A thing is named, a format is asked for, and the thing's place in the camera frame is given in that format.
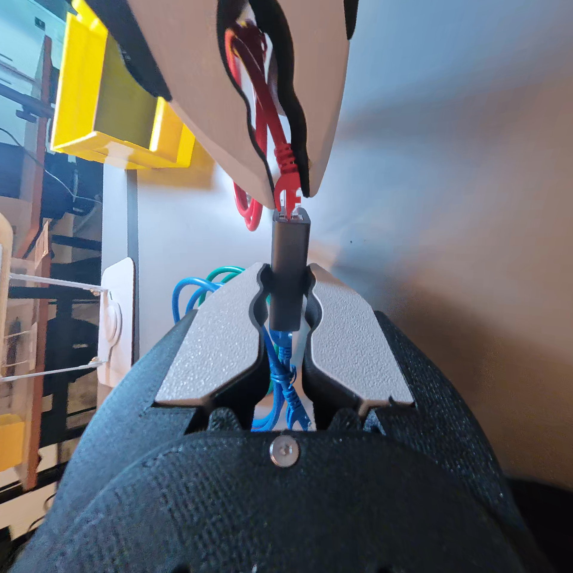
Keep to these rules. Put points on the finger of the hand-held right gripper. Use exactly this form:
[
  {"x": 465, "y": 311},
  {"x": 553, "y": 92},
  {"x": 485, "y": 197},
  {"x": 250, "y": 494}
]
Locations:
[
  {"x": 192, "y": 67},
  {"x": 322, "y": 89}
]

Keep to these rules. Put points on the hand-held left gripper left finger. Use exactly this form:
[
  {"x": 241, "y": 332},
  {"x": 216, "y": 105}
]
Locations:
[{"x": 210, "y": 349}]

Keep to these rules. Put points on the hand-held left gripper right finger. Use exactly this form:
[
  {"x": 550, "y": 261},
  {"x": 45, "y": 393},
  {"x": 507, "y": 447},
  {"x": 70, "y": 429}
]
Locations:
[{"x": 353, "y": 353}]

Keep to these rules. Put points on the yellow plastic bin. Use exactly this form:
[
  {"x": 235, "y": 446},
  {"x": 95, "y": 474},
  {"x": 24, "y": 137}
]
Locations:
[{"x": 80, "y": 89}]

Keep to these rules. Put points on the black ethernet port box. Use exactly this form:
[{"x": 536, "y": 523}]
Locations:
[{"x": 290, "y": 268}]

